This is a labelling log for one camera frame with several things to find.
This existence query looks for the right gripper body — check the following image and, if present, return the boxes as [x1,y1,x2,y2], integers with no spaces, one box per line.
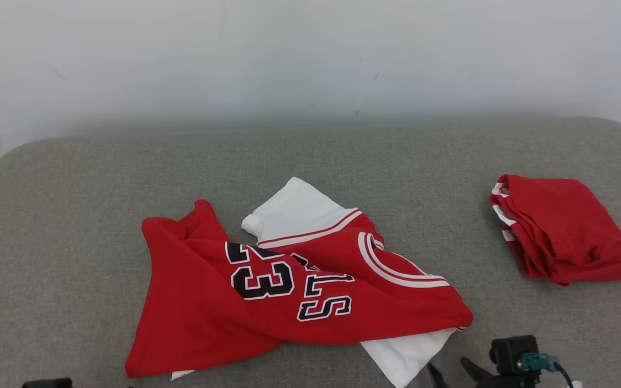
[472,372,546,388]

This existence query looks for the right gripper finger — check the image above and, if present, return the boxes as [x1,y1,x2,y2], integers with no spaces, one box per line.
[426,363,447,388]
[460,357,494,388]

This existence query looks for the red white striped shorts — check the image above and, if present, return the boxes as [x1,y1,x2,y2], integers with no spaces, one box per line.
[489,174,621,286]

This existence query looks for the red basketball jersey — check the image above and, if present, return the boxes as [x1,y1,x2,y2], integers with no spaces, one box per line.
[125,177,474,388]

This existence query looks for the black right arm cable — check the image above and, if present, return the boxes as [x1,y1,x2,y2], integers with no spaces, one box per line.
[552,362,576,388]

